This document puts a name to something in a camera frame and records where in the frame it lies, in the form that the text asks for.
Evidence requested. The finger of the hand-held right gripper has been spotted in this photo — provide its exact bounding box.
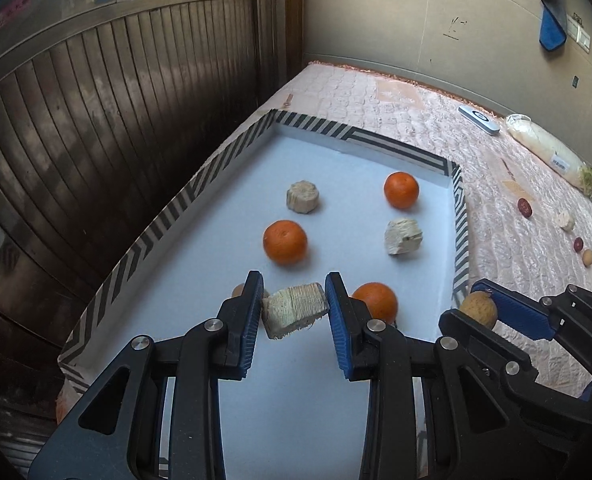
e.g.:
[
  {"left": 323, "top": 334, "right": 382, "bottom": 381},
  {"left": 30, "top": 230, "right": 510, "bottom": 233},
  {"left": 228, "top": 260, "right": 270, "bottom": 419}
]
[
  {"left": 438, "top": 309, "right": 592, "bottom": 423},
  {"left": 471, "top": 278, "right": 592, "bottom": 361}
]

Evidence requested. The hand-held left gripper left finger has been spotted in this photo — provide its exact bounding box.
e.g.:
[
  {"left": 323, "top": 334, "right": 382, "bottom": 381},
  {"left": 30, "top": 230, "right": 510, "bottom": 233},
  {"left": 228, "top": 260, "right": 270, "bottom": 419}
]
[{"left": 27, "top": 270, "right": 264, "bottom": 480}]

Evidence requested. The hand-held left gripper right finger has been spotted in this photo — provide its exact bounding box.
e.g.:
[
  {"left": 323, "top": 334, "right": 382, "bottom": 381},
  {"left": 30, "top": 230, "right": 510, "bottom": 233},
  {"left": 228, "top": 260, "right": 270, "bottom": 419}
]
[{"left": 324, "top": 271, "right": 577, "bottom": 480}]

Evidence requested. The orange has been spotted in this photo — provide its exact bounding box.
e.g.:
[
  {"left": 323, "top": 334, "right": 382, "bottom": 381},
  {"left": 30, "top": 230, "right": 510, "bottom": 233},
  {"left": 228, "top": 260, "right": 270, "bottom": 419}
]
[
  {"left": 351, "top": 282, "right": 399, "bottom": 325},
  {"left": 383, "top": 171, "right": 420, "bottom": 210},
  {"left": 263, "top": 220, "right": 308, "bottom": 267}
]

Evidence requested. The ribbed sugarcane piece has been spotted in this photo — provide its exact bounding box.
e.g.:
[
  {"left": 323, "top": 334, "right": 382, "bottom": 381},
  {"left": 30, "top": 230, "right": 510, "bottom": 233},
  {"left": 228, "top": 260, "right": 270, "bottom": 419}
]
[{"left": 261, "top": 282, "right": 329, "bottom": 339}]

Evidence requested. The hexagonal sugarcane piece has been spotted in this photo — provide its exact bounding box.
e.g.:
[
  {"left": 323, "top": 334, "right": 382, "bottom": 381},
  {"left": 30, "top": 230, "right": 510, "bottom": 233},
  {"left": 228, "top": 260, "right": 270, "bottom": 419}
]
[{"left": 383, "top": 218, "right": 423, "bottom": 258}]

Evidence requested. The round sugarcane piece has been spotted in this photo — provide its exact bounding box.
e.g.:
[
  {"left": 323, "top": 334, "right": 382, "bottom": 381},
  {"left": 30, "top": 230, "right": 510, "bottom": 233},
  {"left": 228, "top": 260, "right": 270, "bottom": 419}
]
[{"left": 286, "top": 180, "right": 320, "bottom": 216}]

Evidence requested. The striped cardboard box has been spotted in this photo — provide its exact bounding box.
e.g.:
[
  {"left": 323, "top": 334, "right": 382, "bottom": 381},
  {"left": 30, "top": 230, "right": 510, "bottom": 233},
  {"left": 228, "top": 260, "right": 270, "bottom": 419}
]
[{"left": 56, "top": 108, "right": 472, "bottom": 480}]

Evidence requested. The white radish in plastic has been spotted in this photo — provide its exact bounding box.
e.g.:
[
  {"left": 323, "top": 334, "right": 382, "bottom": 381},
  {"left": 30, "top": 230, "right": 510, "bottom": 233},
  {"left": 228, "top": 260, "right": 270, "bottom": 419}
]
[{"left": 505, "top": 113, "right": 592, "bottom": 200}]

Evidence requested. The white flat device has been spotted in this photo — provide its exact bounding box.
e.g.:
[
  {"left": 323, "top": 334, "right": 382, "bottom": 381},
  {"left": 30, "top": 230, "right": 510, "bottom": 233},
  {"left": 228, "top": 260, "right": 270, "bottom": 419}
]
[{"left": 457, "top": 106, "right": 501, "bottom": 135}]

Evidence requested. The dark wooden slatted panel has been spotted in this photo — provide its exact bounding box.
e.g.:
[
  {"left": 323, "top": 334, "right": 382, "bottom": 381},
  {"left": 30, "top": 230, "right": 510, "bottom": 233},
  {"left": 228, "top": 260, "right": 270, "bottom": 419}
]
[{"left": 0, "top": 0, "right": 287, "bottom": 461}]

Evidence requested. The blue towel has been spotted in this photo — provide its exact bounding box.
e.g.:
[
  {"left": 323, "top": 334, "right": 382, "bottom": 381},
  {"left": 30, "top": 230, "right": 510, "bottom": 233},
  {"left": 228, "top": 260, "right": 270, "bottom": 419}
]
[{"left": 539, "top": 0, "right": 568, "bottom": 52}]

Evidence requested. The white light switch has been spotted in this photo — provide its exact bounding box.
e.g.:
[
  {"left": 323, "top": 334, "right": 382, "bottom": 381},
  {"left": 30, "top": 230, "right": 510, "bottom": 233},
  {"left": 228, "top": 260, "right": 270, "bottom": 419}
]
[{"left": 566, "top": 12, "right": 592, "bottom": 52}]

